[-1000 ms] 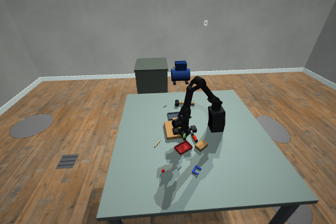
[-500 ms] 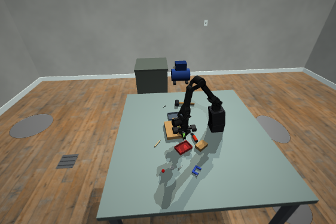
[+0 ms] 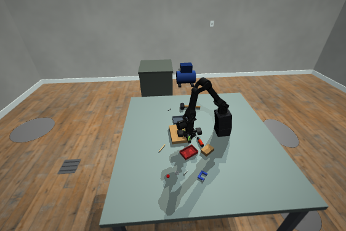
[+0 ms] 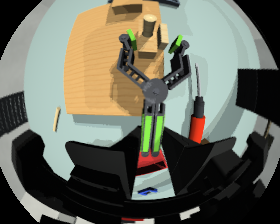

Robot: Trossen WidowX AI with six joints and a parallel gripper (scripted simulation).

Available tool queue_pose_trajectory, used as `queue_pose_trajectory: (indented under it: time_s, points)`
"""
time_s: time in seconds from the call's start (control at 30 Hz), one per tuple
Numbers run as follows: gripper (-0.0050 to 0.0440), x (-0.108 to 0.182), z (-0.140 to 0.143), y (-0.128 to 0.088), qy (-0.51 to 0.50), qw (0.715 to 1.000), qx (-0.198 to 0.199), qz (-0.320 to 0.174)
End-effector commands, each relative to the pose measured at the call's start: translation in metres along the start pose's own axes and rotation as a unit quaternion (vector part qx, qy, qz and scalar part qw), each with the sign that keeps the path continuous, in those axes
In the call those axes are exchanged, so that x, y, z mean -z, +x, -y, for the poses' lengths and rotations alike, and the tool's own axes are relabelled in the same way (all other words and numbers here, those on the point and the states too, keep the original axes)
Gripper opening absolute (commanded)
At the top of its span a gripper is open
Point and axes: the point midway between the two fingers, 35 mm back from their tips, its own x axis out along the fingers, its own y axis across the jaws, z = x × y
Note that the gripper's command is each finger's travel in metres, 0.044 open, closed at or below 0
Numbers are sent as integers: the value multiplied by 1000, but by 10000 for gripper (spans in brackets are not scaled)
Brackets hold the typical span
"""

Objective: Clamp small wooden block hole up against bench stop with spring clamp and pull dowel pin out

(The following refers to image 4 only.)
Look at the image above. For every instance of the blue c-shaped clamp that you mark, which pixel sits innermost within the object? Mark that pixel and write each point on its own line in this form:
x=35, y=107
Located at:
x=145, y=192

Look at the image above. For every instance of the red shallow tray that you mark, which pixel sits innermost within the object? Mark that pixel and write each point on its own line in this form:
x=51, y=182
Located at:
x=151, y=164

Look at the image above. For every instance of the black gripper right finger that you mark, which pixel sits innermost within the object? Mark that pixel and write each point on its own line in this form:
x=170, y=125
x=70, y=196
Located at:
x=186, y=159

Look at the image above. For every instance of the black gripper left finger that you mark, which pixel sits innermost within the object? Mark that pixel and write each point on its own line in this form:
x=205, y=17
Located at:
x=114, y=160

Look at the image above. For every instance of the wooden dowel pin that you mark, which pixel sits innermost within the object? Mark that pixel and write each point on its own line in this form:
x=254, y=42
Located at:
x=149, y=22

